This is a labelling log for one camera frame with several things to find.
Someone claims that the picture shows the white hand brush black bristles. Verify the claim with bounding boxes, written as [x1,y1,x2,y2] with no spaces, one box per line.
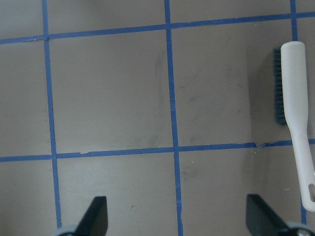
[273,41,315,212]

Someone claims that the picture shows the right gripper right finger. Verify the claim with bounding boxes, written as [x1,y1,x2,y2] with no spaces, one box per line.
[246,194,315,236]

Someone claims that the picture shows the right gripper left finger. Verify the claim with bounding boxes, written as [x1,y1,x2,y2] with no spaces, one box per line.
[53,196,109,236]

